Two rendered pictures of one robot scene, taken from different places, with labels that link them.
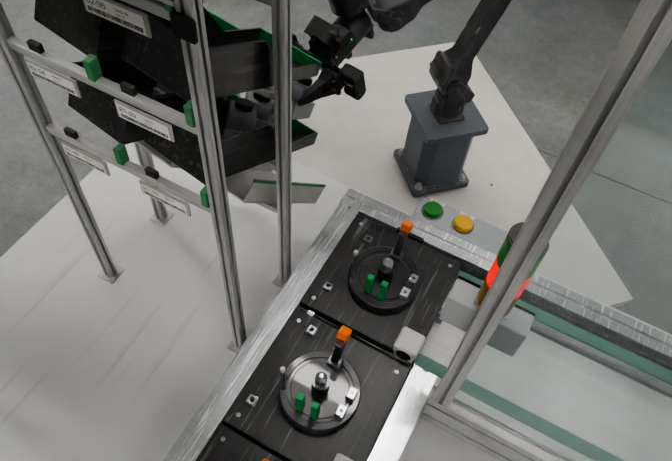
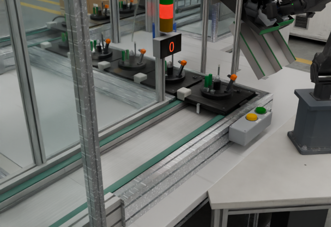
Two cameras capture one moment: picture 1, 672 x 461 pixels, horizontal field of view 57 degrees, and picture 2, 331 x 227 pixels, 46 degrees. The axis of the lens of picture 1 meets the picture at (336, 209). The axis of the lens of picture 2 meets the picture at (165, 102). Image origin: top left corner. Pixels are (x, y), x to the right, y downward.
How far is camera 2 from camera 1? 1.83 m
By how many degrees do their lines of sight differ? 78
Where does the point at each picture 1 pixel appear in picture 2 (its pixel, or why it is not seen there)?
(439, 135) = (299, 92)
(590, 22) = not seen: outside the picture
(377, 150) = not seen: hidden behind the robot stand
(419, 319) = (195, 97)
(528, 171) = (323, 184)
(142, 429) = not seen: hidden behind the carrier
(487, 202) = (288, 160)
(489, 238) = (242, 124)
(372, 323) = (195, 88)
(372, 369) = (175, 86)
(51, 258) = (242, 62)
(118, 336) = (209, 71)
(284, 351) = (187, 74)
